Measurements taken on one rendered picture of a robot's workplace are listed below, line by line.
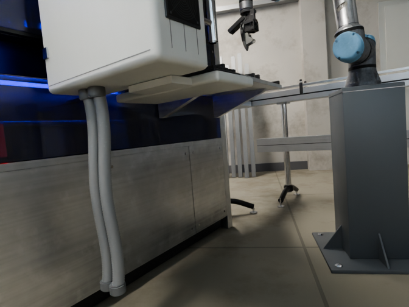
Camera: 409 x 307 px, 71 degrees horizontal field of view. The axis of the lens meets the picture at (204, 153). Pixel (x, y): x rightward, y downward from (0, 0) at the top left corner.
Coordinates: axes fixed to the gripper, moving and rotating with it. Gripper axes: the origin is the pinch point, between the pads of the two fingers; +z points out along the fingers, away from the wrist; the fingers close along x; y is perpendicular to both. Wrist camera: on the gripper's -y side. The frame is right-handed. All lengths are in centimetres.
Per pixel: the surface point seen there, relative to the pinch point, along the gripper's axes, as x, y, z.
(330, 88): 83, 30, 20
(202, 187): -19, -25, 77
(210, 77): -87, 28, 31
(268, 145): 85, -24, 60
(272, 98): 83, -16, 21
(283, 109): 87, -8, 31
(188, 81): -88, 21, 31
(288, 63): 267, -54, -44
